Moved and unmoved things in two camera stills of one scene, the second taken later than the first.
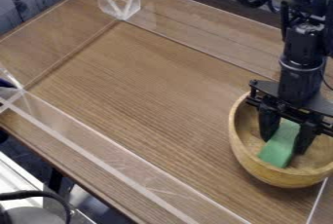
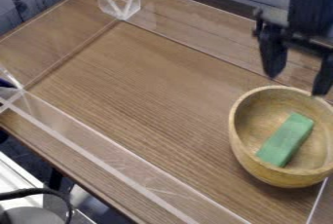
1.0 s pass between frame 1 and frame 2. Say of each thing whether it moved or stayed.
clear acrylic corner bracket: stayed
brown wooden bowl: stayed
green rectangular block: stayed
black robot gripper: moved
